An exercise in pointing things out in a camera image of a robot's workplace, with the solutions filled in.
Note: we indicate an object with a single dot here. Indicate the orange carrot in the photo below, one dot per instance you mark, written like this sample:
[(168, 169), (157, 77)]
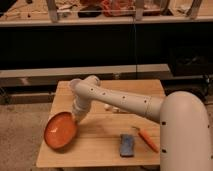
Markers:
[(144, 135)]

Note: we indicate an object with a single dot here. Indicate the orange ceramic bowl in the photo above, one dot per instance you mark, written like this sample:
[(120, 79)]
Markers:
[(60, 130)]

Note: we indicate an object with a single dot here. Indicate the black object on shelf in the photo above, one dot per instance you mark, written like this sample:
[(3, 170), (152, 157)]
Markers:
[(90, 11)]

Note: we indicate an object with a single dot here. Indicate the long wooden bench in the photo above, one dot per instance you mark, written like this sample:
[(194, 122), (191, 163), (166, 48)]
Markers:
[(50, 76)]

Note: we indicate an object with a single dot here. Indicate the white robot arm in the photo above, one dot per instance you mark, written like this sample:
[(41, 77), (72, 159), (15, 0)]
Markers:
[(185, 134)]

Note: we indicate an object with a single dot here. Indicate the small white object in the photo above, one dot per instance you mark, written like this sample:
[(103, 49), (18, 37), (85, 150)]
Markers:
[(114, 109)]

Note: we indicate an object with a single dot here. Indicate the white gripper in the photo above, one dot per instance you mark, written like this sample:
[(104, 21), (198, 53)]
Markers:
[(80, 110)]

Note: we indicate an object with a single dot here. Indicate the red cloth on shelf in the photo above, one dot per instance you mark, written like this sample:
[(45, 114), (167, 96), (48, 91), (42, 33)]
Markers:
[(115, 8)]

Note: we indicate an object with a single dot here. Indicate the blue sponge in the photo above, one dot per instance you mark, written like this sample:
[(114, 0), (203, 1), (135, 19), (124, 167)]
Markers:
[(126, 148)]

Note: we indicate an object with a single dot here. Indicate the wooden table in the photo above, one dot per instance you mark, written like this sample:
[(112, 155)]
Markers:
[(98, 138)]

